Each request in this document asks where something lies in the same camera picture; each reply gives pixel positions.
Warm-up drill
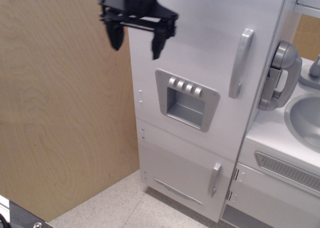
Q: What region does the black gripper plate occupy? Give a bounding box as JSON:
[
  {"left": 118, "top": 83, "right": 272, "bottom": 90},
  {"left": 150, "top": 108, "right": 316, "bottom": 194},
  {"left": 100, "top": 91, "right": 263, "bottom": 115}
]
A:
[{"left": 98, "top": 0, "right": 179, "bottom": 60}]

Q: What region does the white fridge door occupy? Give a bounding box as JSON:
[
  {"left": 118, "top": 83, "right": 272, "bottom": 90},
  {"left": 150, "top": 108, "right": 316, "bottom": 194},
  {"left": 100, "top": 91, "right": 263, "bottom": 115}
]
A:
[{"left": 128, "top": 0, "right": 285, "bottom": 161}]

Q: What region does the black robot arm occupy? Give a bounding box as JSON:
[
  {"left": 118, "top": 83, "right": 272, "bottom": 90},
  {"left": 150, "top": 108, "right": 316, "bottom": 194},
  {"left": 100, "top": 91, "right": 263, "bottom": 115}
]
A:
[{"left": 98, "top": 0, "right": 179, "bottom": 60}]

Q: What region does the white toy fridge cabinet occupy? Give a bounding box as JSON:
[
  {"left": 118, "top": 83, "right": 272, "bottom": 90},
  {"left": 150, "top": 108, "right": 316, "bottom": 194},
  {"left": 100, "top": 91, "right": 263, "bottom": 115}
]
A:
[{"left": 129, "top": 0, "right": 298, "bottom": 221}]

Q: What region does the grey ice dispenser panel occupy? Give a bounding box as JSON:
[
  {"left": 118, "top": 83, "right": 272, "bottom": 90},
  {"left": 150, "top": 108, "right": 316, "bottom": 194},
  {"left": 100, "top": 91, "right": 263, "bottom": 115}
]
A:
[{"left": 155, "top": 69, "right": 221, "bottom": 132}]

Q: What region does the white lower freezer door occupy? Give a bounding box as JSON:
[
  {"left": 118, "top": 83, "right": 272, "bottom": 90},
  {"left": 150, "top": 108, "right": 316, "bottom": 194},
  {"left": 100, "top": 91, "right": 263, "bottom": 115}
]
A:
[{"left": 136, "top": 119, "right": 234, "bottom": 222}]

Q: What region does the upper brass door hinge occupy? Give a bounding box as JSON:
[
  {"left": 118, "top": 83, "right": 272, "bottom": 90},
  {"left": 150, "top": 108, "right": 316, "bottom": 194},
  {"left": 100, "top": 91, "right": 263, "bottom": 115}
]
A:
[{"left": 233, "top": 168, "right": 239, "bottom": 181}]

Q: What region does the brass door hinge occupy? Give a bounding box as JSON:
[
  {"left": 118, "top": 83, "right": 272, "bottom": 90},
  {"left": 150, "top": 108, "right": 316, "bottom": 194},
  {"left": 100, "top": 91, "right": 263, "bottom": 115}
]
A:
[
  {"left": 233, "top": 168, "right": 239, "bottom": 181},
  {"left": 226, "top": 190, "right": 233, "bottom": 201}
]

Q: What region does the white upper kitchen cabinet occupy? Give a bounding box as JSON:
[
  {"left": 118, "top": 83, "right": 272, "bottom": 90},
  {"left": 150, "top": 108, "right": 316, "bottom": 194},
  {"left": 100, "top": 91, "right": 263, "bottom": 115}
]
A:
[{"left": 294, "top": 0, "right": 320, "bottom": 18}]

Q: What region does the grey toy faucet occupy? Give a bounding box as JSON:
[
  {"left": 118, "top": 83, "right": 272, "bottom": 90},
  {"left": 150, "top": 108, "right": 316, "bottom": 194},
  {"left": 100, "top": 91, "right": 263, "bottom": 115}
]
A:
[{"left": 298, "top": 55, "right": 320, "bottom": 90}]

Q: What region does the grey toy sink basin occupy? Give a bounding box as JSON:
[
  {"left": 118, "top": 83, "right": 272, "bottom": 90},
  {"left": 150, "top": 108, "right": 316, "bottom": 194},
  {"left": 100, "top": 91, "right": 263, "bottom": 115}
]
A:
[{"left": 284, "top": 94, "right": 320, "bottom": 153}]

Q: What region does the lower brass door hinge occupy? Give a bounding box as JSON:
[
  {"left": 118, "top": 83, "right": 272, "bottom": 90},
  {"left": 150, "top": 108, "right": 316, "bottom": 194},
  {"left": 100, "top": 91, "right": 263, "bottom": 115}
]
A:
[{"left": 226, "top": 190, "right": 233, "bottom": 201}]

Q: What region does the white oven door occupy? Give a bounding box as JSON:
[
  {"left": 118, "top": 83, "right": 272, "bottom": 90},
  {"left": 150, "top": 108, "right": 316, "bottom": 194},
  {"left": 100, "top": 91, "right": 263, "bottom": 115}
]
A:
[{"left": 222, "top": 164, "right": 320, "bottom": 228}]

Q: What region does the grey oven vent panel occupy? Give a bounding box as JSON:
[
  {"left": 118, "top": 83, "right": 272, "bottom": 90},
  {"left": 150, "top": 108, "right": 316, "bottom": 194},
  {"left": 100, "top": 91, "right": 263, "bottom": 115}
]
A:
[{"left": 254, "top": 151, "right": 320, "bottom": 193}]

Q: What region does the grey fridge door handle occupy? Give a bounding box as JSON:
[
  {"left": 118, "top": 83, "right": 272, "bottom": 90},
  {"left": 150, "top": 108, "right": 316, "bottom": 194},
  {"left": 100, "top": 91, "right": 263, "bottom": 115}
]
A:
[{"left": 228, "top": 28, "right": 255, "bottom": 99}]

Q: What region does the grey freezer door handle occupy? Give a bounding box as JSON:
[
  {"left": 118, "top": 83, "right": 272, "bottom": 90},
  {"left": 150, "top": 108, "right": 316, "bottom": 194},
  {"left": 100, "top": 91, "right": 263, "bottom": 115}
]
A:
[{"left": 207, "top": 163, "right": 222, "bottom": 198}]

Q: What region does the black robot base with cable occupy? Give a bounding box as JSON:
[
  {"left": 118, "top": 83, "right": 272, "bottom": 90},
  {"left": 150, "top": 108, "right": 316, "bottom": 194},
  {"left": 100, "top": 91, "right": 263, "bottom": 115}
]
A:
[{"left": 0, "top": 196, "right": 52, "bottom": 228}]

